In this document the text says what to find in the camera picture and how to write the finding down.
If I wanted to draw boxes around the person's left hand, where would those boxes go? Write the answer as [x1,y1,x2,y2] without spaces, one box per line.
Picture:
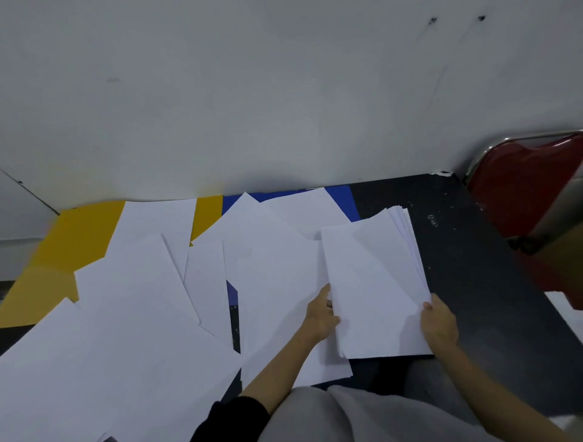
[302,283,342,343]

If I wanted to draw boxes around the person's right forearm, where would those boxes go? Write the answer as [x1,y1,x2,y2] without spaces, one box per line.
[430,344,575,442]

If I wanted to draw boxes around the blue card sheet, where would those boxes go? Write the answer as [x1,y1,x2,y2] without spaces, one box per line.
[221,184,361,307]

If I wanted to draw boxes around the person's right hand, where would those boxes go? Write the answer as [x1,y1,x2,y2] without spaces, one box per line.
[419,293,460,353]

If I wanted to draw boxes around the red chair seat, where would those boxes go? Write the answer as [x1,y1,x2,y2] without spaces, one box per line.
[467,135,583,311]

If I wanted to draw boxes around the grey trousers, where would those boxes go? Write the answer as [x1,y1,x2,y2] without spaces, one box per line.
[257,358,507,442]

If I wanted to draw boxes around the thick white paper stack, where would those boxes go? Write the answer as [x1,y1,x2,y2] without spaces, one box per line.
[321,205,433,360]

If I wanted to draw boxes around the black sleeve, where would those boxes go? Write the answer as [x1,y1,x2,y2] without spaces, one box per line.
[190,396,271,442]

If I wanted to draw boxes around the yellow card sheet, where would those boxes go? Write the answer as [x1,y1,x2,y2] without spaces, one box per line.
[0,196,224,329]

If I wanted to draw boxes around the person's left forearm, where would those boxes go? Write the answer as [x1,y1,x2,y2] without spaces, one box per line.
[239,331,325,414]

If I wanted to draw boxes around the scattered loose white sheets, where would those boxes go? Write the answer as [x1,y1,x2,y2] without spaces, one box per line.
[0,188,354,442]

